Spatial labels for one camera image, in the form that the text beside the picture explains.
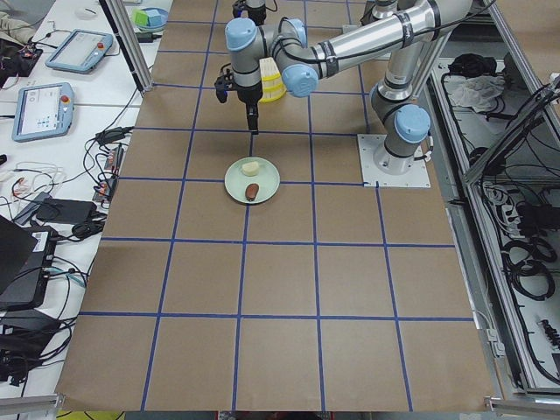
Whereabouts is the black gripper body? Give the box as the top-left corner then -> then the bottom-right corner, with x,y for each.
214,63 -> 263,104

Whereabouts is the yellow steamer layer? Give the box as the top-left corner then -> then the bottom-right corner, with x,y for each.
259,57 -> 282,89
259,84 -> 286,103

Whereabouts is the white steamed bun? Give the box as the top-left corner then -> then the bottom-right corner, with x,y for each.
241,161 -> 260,177

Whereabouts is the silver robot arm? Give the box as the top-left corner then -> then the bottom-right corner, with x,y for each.
214,1 -> 471,134

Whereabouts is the light green plate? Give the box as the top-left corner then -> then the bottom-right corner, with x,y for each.
224,157 -> 280,205

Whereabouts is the dark red bun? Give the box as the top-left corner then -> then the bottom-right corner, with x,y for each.
244,183 -> 260,202

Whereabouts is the blue plate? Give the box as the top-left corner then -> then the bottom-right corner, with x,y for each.
132,7 -> 169,32

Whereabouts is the black power adapter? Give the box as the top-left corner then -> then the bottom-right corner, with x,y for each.
136,32 -> 162,44

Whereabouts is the blue foam cube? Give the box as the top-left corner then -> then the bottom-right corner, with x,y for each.
144,8 -> 168,28

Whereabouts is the green foam cube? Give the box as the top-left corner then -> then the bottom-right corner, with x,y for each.
132,10 -> 149,26

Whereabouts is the upper blue teach pendant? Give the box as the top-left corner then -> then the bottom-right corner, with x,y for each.
45,29 -> 114,74

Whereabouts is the blue teach pendant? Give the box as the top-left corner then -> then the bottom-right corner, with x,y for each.
45,29 -> 114,74
11,82 -> 74,143

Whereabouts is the lower blue teach pendant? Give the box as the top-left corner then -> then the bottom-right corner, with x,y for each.
11,82 -> 74,143

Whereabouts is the white crumpled cloth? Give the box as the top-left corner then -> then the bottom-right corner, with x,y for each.
450,75 -> 506,113

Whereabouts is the black laptop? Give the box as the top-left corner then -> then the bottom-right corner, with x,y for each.
1,217 -> 56,312

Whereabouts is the aluminium frame post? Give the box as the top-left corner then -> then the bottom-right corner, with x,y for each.
99,0 -> 153,95

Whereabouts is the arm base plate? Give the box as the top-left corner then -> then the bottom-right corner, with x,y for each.
357,134 -> 431,189

